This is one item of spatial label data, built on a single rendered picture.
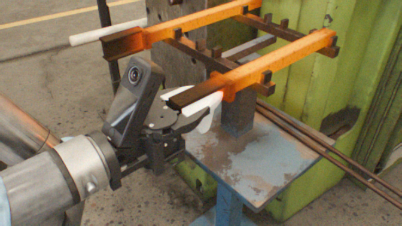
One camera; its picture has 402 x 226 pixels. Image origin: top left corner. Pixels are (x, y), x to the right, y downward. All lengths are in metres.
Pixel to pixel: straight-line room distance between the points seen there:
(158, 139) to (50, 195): 0.15
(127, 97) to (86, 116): 1.66
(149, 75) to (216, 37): 0.65
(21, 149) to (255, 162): 0.49
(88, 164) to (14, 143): 0.14
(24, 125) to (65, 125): 1.53
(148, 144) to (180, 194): 1.11
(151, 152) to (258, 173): 0.36
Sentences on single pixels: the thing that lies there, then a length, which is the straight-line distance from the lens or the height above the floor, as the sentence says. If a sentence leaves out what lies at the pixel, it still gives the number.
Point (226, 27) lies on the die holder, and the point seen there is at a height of 0.80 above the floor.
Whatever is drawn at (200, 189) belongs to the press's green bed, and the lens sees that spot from 1.50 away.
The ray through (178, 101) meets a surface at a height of 0.93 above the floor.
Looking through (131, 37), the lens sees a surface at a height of 0.93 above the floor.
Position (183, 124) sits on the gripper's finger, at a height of 0.93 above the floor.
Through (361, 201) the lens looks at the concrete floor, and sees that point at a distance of 1.69.
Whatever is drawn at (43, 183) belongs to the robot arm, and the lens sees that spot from 0.40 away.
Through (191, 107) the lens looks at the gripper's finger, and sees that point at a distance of 0.47.
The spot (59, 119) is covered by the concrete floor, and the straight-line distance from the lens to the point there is 2.11.
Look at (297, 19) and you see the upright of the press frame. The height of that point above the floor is 0.85.
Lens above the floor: 1.21
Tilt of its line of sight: 37 degrees down
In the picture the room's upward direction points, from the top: straight up
